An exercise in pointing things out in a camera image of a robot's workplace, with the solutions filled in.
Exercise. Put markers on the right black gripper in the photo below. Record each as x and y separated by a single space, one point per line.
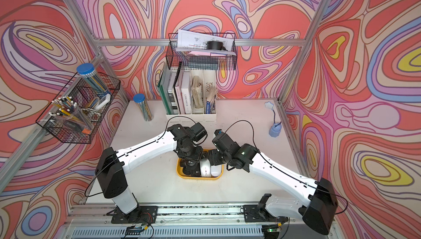
213 157

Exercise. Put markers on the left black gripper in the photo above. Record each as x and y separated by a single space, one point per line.
197 157

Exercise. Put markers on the silver mouse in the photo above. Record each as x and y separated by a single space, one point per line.
205 168
216 171

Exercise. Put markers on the black mouse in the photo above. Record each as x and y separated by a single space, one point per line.
192 168

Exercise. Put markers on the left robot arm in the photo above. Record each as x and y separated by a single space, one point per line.
113 166

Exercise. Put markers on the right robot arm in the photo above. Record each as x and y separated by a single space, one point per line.
317 202

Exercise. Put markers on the yellow plastic storage tray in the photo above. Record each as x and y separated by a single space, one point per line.
181 164

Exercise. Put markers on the white file organizer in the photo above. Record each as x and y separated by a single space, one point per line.
203 96

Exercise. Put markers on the white book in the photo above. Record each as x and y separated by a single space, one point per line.
186 95

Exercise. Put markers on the small blue desk lamp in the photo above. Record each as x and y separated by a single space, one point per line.
276 127

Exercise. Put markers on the green book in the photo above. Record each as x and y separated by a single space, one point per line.
163 86

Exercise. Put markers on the blue lid pencil tube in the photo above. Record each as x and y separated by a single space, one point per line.
141 101

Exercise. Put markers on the white paper sheets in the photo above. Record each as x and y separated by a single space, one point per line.
195 43

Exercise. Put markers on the black tape roll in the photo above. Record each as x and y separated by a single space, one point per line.
215 45

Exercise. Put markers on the blue lid tube in basket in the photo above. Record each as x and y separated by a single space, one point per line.
92 78

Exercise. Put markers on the clear pen cup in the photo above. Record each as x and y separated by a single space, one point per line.
69 114

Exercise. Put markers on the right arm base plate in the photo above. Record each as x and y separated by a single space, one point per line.
255 214

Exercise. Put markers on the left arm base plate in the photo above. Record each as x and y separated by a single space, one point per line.
141 214

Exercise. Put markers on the black wire basket back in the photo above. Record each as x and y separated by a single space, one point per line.
188 61

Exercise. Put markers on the black wire basket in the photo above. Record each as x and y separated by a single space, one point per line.
93 106
188 61

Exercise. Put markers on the black wire basket left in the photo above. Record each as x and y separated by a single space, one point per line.
93 106

